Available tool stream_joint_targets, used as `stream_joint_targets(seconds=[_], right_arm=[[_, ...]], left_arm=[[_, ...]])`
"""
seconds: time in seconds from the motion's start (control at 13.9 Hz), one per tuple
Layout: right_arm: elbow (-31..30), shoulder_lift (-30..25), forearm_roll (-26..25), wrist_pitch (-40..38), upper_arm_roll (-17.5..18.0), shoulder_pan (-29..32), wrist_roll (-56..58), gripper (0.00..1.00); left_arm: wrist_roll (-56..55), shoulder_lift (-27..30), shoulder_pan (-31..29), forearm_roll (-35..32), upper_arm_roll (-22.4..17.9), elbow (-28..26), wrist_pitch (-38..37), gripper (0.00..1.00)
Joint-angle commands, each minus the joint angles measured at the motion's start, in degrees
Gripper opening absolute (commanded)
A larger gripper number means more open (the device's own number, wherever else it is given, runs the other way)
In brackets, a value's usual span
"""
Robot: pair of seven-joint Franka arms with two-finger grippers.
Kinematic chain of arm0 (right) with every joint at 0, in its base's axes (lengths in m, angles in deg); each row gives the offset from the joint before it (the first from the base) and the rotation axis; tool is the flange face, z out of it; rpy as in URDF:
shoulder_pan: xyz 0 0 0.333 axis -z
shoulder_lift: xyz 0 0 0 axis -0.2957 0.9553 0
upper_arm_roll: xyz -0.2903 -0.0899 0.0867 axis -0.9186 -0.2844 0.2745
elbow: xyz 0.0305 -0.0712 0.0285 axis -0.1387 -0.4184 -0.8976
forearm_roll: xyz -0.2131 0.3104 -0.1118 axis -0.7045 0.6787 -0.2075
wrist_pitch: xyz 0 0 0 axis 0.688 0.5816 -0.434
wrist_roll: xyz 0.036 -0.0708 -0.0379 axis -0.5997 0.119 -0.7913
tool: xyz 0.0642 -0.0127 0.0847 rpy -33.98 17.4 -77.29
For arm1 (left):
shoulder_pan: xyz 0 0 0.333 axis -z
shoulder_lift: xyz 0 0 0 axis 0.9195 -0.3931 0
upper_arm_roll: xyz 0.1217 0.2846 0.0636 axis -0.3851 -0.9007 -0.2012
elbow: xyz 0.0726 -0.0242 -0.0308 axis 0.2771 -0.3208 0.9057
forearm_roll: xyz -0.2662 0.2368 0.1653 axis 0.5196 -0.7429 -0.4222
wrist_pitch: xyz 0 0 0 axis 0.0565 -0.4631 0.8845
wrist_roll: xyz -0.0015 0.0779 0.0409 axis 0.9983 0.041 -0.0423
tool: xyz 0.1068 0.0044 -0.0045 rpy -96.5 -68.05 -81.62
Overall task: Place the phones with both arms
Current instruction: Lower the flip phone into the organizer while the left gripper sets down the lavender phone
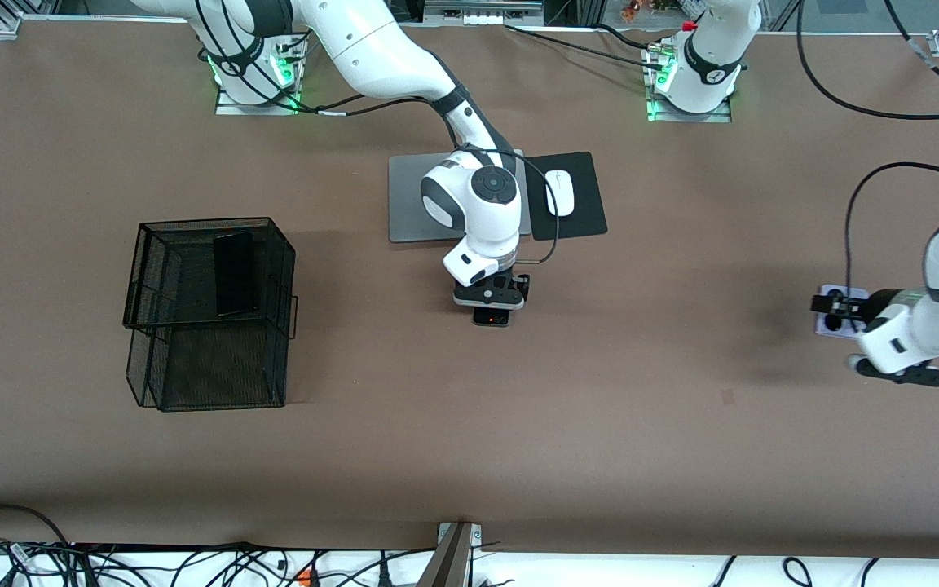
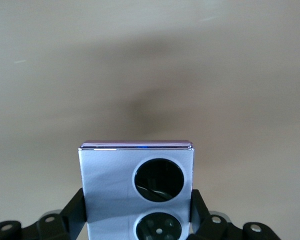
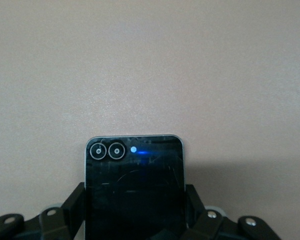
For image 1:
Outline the black mouse pad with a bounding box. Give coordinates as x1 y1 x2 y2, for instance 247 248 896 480
524 152 608 241

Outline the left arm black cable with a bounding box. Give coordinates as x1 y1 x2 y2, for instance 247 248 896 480
796 0 939 327

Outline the black slab smartphone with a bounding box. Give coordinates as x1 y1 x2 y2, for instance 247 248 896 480
213 232 260 319

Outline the long black table cable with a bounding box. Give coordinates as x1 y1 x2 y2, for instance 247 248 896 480
505 23 666 70

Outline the thick black looped cable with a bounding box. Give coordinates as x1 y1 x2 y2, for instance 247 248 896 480
0 504 71 545

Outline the white computer mouse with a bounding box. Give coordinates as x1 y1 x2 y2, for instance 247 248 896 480
545 169 575 218

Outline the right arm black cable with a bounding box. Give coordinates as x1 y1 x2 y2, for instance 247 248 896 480
192 0 560 266

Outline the black wire mesh organizer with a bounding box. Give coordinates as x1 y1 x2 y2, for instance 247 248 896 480
123 217 299 413

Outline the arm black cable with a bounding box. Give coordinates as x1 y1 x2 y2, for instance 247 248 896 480
796 0 939 327
192 0 560 266

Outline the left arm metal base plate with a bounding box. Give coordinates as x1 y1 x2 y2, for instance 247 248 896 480
645 41 733 123

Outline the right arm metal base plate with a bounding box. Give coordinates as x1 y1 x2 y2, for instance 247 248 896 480
215 61 301 116

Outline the silver laptop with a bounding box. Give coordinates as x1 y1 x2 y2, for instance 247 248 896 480
388 149 532 244

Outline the pink flip phone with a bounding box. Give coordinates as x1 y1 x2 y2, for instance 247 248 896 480
813 283 871 338

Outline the white power strip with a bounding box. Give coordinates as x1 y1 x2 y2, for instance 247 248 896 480
425 0 544 27

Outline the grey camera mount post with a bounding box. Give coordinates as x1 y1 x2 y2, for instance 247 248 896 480
419 522 483 587

